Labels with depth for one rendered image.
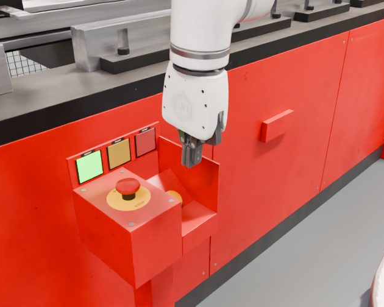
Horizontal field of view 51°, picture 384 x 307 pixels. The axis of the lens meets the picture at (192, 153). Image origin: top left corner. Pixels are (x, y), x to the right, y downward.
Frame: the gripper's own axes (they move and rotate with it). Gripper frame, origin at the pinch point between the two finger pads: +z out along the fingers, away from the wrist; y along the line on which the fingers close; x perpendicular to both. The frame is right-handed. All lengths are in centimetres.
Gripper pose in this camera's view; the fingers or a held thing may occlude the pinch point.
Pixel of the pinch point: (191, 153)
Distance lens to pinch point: 66.6
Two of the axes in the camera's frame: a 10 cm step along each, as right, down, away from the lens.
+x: 6.9, -3.5, 6.3
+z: -0.6, 8.4, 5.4
